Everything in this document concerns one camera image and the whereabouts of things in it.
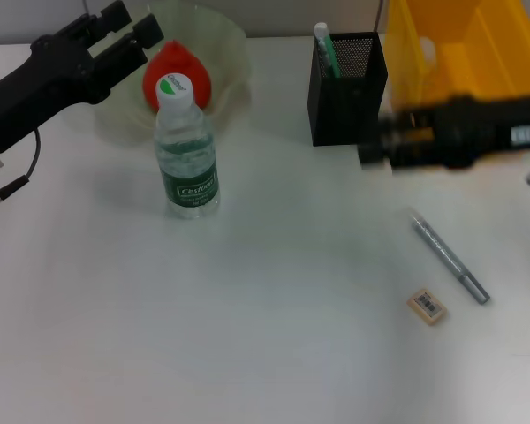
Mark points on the grey pen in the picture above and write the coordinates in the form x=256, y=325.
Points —
x=450, y=258

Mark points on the black mesh pen holder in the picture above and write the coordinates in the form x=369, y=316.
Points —
x=344, y=106

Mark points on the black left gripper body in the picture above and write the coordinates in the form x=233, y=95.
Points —
x=48, y=84

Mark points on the clear green-label water bottle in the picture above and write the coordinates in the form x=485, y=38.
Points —
x=187, y=176

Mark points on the orange fruit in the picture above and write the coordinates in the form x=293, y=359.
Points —
x=199, y=79

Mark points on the yellow plastic bin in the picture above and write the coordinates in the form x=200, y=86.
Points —
x=477, y=57

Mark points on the translucent green fruit plate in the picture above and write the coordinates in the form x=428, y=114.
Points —
x=229, y=53

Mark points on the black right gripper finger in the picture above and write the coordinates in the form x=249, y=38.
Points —
x=402, y=152
x=406, y=123

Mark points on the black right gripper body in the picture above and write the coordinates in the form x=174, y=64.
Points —
x=481, y=128

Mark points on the green pen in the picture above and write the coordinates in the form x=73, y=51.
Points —
x=329, y=50

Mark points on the white paper ball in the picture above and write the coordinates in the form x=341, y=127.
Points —
x=426, y=49

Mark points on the beige eraser with barcode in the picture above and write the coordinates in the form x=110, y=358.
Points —
x=426, y=308

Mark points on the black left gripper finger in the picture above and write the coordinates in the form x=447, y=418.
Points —
x=115, y=15
x=148, y=31

